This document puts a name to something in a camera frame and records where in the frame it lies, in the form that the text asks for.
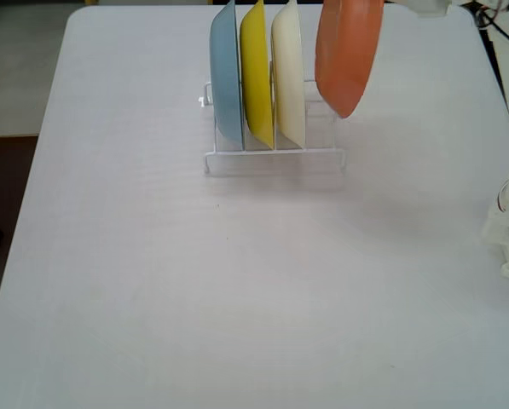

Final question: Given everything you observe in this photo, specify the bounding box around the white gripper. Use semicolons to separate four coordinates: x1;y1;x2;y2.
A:
384;0;451;19

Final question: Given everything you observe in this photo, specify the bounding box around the yellow plate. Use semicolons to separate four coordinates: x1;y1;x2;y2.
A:
239;0;276;151

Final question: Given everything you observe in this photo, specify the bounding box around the cream white plate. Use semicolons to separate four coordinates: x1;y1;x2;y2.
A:
270;0;307;149

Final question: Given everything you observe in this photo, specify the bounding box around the light blue plate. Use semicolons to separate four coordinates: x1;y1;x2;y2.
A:
209;0;245;150

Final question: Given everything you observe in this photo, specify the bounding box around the white wire dish rack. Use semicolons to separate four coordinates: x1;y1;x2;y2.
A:
197;78;348;176

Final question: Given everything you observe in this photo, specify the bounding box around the black cable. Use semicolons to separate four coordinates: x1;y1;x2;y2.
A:
475;0;509;50

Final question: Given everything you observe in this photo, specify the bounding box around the orange plate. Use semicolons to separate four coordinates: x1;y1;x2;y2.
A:
313;0;385;119

